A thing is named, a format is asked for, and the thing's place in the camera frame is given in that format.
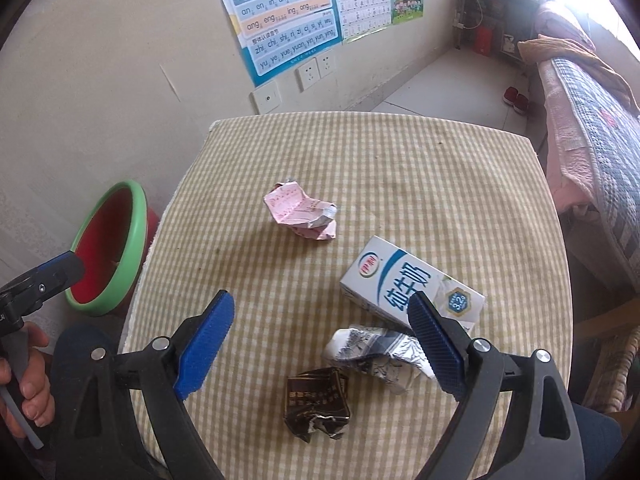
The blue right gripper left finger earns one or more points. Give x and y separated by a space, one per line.
197 342

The finger of the blue-black left gripper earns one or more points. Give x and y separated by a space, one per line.
43 282

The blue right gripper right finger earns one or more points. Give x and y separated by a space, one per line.
440 348

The black-white paper cup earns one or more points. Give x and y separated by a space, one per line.
395 358

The white blue milk carton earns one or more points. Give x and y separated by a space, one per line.
383 278

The brown snack wrapper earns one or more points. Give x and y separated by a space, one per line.
317 401

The pink paper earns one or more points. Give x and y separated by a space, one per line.
308 217

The person's left hand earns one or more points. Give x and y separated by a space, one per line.
39 404

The red bin with green rim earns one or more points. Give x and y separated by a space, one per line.
112 243

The beige checkered tablecloth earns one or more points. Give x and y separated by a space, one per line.
470 200

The wooden chair with cushion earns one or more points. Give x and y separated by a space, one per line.
617 332

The pink bed sheet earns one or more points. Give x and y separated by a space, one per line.
568 168

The red slippers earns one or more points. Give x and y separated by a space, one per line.
517 100

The blue patterned quilt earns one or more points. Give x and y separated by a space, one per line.
611 131

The tan blanket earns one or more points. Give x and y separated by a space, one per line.
545 48

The red box on shelf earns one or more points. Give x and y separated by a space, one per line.
483 40

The dark wooden shelf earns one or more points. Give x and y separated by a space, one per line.
511 20

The white wall socket plate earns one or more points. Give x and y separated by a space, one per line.
266 98

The white double wall socket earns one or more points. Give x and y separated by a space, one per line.
308 74

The white single wall socket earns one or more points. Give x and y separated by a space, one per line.
326 63

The blue pinyin wall poster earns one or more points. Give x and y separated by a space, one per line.
275 35

